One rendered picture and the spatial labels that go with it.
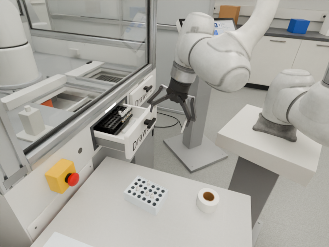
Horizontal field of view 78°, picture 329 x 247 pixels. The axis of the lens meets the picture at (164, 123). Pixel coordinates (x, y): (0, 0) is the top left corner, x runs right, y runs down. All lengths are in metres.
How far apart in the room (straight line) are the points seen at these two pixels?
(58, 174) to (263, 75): 3.48
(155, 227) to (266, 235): 1.14
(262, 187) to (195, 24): 0.86
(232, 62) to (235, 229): 0.49
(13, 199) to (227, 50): 0.63
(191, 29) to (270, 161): 0.59
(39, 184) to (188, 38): 0.59
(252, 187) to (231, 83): 0.79
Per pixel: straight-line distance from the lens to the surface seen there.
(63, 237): 0.70
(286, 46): 3.71
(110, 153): 0.98
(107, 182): 0.80
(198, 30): 0.65
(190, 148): 2.08
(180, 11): 2.39
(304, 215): 1.97
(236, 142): 0.94
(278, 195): 2.00
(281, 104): 0.95
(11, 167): 0.60
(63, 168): 0.67
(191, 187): 0.79
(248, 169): 1.16
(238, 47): 0.55
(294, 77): 0.95
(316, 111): 0.84
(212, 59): 0.53
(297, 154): 0.97
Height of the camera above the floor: 1.36
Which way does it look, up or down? 33 degrees down
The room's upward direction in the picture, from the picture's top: 3 degrees clockwise
